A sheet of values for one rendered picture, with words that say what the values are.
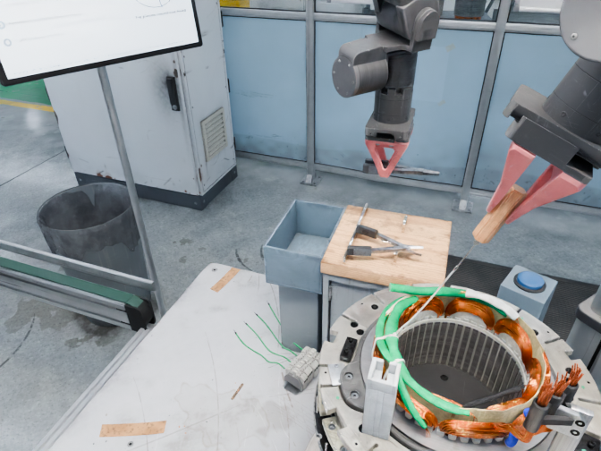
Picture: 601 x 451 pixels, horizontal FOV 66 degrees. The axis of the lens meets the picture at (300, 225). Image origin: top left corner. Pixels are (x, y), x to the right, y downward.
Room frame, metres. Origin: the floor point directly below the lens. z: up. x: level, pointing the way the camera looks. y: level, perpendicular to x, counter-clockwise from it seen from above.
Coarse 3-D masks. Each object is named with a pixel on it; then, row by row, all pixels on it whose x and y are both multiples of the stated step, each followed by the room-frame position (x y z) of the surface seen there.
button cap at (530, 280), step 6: (522, 276) 0.58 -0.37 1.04; (528, 276) 0.58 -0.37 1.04; (534, 276) 0.58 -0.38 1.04; (522, 282) 0.57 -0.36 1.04; (528, 282) 0.57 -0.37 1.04; (534, 282) 0.57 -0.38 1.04; (540, 282) 0.57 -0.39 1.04; (528, 288) 0.56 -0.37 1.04; (534, 288) 0.56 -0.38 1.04; (540, 288) 0.56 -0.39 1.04
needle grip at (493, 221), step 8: (512, 192) 0.35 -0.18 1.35; (520, 192) 0.35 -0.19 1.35; (504, 200) 0.35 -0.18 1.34; (512, 200) 0.35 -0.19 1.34; (520, 200) 0.35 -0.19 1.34; (496, 208) 0.35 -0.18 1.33; (504, 208) 0.35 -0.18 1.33; (512, 208) 0.35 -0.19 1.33; (488, 216) 0.35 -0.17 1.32; (496, 216) 0.35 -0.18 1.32; (504, 216) 0.35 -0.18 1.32; (480, 224) 0.36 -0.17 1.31; (488, 224) 0.35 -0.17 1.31; (496, 224) 0.35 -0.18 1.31; (480, 232) 0.35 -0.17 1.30; (488, 232) 0.35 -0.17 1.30; (496, 232) 0.35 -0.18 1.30; (480, 240) 0.35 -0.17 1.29; (488, 240) 0.35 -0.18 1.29
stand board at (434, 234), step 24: (384, 216) 0.74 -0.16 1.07; (408, 216) 0.74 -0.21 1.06; (336, 240) 0.67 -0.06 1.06; (360, 240) 0.67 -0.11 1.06; (408, 240) 0.66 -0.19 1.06; (432, 240) 0.66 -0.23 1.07; (336, 264) 0.60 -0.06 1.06; (360, 264) 0.60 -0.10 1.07; (384, 264) 0.60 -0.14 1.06; (408, 264) 0.60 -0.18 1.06; (432, 264) 0.59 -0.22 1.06
